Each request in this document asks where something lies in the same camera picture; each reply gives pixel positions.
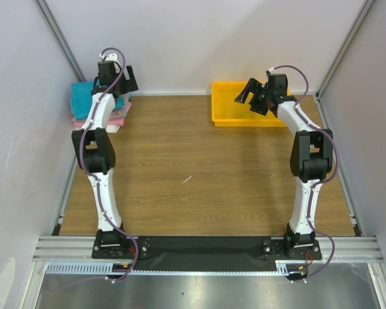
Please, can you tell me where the teal t shirt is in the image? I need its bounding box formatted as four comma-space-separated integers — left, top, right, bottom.
69, 80, 125, 117

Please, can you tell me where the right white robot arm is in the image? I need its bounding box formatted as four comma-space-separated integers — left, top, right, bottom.
235, 73, 334, 259

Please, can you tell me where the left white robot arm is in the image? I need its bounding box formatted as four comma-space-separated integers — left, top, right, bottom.
71, 57, 138, 259

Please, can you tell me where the dusty pink folded shirt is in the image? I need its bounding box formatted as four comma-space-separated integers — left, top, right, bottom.
113, 95, 130, 111

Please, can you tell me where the yellow plastic tray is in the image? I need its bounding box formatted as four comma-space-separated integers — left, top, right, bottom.
211, 81, 286, 127

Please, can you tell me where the bright pink folded shirt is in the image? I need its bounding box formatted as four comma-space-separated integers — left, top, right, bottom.
72, 101, 132, 127

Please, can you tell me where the white folded shirt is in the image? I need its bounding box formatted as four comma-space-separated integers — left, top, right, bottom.
106, 124, 120, 134

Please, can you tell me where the small pink thread scrap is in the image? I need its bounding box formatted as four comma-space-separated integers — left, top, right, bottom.
182, 175, 192, 183

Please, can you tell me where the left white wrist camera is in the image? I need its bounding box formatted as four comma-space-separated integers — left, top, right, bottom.
99, 53, 122, 73

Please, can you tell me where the left aluminium corner post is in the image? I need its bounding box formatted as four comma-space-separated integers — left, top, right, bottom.
33, 0, 86, 82

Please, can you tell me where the aluminium corner post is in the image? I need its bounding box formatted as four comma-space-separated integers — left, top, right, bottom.
315, 0, 376, 98
33, 0, 86, 82

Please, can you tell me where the right aluminium corner post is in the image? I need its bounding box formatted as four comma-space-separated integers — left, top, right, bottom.
315, 0, 376, 98

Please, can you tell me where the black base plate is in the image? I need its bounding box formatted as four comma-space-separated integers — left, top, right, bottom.
91, 235, 322, 273

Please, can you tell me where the aluminium frame rail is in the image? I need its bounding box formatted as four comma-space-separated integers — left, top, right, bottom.
33, 236, 383, 263

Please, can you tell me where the white slotted cable duct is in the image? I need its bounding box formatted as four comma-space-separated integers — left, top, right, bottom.
46, 261, 289, 277

